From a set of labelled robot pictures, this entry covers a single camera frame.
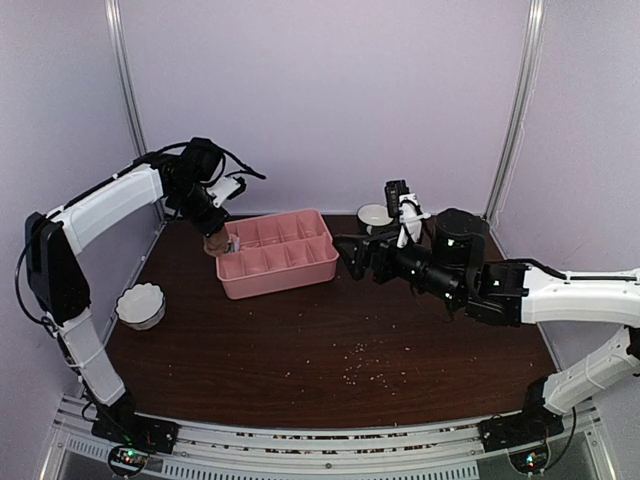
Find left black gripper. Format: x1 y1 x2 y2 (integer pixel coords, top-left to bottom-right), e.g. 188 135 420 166
170 180 230 238

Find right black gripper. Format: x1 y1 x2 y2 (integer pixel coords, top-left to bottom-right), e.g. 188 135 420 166
333 224 465 306

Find tan brown sock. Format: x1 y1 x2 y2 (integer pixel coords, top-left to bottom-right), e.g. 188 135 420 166
203 227 230 258

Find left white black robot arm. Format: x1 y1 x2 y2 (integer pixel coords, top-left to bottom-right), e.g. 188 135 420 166
14 137 265 444

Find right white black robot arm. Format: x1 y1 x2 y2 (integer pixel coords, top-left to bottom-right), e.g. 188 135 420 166
333 208 639 442

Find black white ceramic bowl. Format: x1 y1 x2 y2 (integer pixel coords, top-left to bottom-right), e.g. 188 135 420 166
356 203 394 235

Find pink divided organizer tray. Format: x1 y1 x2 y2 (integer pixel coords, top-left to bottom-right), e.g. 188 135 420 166
216 209 339 300

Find white fluted bowl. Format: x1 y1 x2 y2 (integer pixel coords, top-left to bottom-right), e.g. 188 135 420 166
115 283 166 331

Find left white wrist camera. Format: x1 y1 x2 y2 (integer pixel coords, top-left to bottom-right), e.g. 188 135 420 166
206 176 246 208

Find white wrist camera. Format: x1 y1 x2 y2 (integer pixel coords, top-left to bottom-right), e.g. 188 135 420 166
385 180 431 249
206 176 246 208

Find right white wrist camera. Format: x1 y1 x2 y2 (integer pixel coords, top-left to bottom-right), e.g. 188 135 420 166
385 180 431 249

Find left aluminium frame post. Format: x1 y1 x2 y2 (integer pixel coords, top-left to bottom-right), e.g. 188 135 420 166
104 0 147 156

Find aluminium frame post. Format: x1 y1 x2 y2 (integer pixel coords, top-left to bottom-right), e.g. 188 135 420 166
104 0 147 156
484 0 547 228

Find right aluminium frame post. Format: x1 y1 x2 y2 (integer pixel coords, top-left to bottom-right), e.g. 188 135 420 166
484 0 547 228

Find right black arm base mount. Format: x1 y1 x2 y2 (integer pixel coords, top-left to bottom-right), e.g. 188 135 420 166
478 413 564 477

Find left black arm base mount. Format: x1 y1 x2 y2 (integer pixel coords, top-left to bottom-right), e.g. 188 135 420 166
91 413 179 478

